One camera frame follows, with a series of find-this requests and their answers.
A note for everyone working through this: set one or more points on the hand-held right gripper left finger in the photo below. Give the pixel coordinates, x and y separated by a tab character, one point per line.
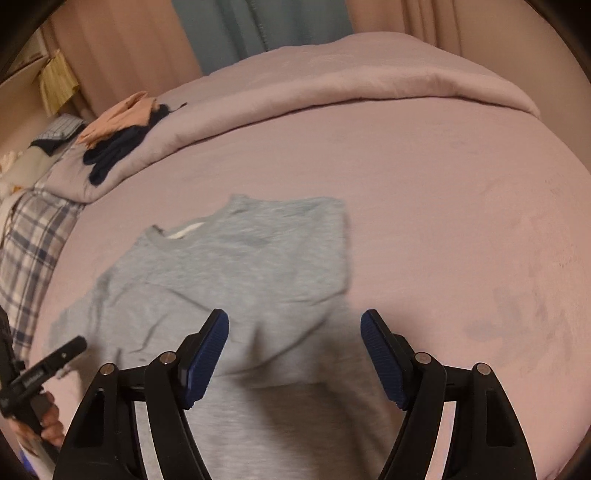
208	359

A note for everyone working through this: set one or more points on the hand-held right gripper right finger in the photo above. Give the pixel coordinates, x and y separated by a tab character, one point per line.
382	355

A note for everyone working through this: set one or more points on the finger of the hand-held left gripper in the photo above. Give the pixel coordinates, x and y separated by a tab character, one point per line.
60	356
3	330

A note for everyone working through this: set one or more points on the grey sweatshirt with white lining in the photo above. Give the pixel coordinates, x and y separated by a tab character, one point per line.
258	277

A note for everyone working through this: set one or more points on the person's left hand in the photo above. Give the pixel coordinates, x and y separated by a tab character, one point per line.
51	421

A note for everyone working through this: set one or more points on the plaid checked cloth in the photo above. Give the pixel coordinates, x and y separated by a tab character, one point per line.
32	249

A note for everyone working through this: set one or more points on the white patterned cloth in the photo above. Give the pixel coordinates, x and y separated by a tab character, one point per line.
11	170

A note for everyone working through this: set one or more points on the pink bed sheet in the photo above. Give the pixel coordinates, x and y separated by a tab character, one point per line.
461	207

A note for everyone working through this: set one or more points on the blue striped cloth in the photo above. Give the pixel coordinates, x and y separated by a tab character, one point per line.
57	129

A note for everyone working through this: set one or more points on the dark navy cloth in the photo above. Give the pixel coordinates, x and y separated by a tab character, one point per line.
115	148

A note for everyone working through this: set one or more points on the peach cloth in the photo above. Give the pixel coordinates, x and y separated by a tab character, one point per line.
122	117

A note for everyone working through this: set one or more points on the yellow-green hanging cloth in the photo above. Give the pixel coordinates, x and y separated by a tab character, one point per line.
57	83

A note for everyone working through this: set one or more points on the pink folded duvet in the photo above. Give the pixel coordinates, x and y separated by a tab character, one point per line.
323	69

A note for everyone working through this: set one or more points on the pink curtain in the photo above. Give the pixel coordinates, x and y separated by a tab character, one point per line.
415	21
129	50

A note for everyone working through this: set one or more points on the teal curtain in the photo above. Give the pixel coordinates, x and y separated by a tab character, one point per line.
258	32

